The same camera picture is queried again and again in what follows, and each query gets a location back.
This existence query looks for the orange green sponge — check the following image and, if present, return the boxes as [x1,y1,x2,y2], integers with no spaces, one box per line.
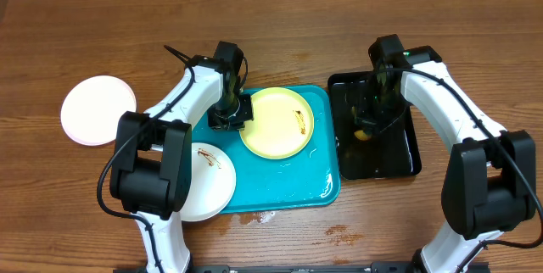
[351,106,375,141]

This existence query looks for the yellow plate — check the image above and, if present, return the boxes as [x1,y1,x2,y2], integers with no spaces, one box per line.
[240,87,315,159]

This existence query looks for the pink white plate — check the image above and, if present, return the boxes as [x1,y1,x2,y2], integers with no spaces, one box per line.
[60,75,137,146]

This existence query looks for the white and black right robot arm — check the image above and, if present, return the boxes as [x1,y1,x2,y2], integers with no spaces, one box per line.
[347,38,542,272]

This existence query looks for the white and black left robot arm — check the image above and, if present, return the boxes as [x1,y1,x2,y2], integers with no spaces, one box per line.
[97,48,253,272]

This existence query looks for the black plastic tray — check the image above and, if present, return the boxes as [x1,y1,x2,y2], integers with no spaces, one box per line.
[327,72,422,180]

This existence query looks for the teal plastic tray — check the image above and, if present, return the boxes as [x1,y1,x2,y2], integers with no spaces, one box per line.
[193,85,341,214]

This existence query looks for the white plate with sauce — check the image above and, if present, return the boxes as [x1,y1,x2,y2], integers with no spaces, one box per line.
[179,142,237,222]

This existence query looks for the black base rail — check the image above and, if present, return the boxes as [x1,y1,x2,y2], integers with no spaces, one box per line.
[188,262,411,273]

